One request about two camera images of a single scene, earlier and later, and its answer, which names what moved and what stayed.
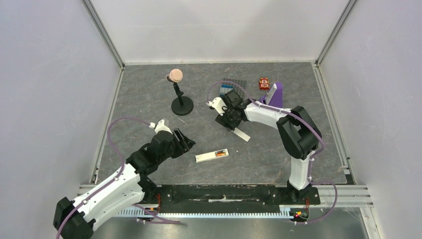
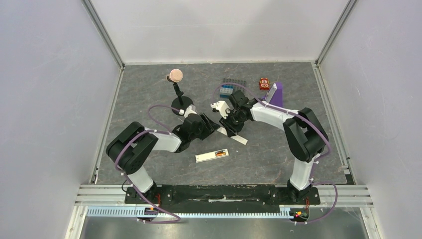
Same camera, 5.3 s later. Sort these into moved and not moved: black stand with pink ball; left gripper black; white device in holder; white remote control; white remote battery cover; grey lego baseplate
Moved: white remote battery cover; left gripper black
Not moved: black stand with pink ball; white device in holder; white remote control; grey lego baseplate
